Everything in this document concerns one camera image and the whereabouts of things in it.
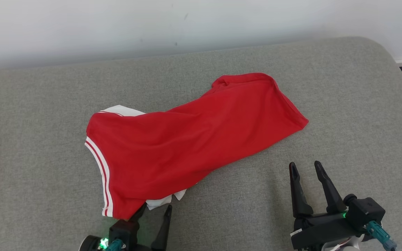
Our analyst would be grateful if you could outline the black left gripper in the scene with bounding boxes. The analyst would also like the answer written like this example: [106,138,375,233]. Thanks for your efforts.
[126,203,173,251]

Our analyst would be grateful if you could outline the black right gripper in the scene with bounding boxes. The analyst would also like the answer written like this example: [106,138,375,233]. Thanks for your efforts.
[289,161,362,250]

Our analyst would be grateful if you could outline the red jersey shirt white sleeves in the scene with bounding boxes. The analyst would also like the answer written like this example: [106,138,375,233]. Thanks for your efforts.
[84,72,309,221]

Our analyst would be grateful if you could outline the teal left camera cable connector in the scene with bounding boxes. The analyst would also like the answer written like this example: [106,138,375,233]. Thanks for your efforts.
[98,238,125,251]

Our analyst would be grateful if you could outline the teal camera cable connector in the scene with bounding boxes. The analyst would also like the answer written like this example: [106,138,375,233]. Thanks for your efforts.
[366,221,397,251]
[98,238,125,251]

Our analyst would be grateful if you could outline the teal right camera cable connector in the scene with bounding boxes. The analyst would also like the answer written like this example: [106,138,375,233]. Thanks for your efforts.
[366,221,397,251]

